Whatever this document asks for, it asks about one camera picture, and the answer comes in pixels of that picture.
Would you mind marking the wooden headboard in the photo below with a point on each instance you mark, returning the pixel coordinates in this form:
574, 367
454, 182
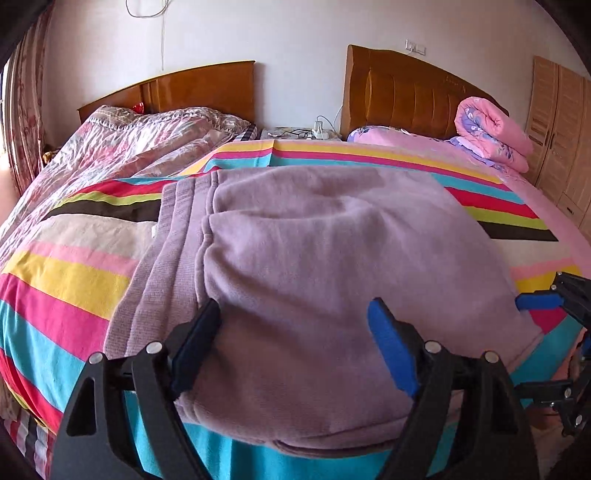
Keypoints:
391, 89
226, 87

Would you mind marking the pink bedspread on right bed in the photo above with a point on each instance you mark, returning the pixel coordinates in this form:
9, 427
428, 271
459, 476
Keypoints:
435, 149

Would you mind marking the left wooden headboard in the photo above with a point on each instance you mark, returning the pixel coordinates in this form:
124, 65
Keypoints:
226, 87

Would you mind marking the rainbow striped sheet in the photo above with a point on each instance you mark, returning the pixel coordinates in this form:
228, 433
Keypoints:
59, 289

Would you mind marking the light wooden wardrobe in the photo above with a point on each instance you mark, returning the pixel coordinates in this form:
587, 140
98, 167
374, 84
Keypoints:
558, 124

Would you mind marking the rolled pink floral blanket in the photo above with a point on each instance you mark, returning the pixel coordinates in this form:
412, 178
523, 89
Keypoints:
491, 136

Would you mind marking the floral quilt on left bed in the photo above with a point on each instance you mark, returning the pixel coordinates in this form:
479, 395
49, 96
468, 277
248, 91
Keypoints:
116, 143

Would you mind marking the pink floral curtain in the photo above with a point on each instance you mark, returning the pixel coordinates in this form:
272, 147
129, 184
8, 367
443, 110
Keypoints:
22, 119

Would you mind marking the white power strip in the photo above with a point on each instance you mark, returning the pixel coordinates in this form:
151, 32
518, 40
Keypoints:
319, 132

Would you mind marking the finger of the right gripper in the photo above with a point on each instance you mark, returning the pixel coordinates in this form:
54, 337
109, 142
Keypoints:
568, 295
570, 397

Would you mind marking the nightstand with floral cover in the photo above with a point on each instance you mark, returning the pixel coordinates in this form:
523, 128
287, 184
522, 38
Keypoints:
293, 133

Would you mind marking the right wooden headboard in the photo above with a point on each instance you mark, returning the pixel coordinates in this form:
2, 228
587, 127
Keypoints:
391, 89

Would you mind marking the plaid checked bed sheet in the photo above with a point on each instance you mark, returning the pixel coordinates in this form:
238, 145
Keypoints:
34, 442

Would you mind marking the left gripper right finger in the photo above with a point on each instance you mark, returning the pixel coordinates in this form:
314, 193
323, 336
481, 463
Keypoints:
493, 439

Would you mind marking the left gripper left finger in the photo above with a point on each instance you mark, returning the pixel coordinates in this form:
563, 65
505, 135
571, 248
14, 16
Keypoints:
95, 441

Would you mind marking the white wall socket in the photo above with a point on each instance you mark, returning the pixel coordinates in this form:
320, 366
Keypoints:
414, 48

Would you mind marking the lilac sweatpants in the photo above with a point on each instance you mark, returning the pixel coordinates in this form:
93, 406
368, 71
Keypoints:
293, 256

